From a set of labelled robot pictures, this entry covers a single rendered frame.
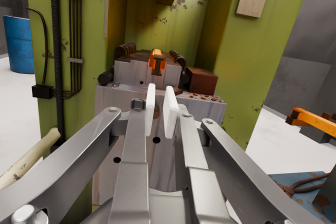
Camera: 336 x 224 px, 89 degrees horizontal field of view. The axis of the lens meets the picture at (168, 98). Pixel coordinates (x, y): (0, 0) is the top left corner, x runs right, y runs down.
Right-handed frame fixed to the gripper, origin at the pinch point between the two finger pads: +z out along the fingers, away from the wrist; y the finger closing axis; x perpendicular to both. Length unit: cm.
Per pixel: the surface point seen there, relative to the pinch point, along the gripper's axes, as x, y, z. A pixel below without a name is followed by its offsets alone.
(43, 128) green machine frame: -37, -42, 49
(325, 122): -5.9, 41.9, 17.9
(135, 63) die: -1.9, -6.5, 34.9
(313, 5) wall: 97, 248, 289
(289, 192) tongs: -32, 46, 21
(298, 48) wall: 27, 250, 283
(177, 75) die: -3.3, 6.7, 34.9
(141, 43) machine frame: 2, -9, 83
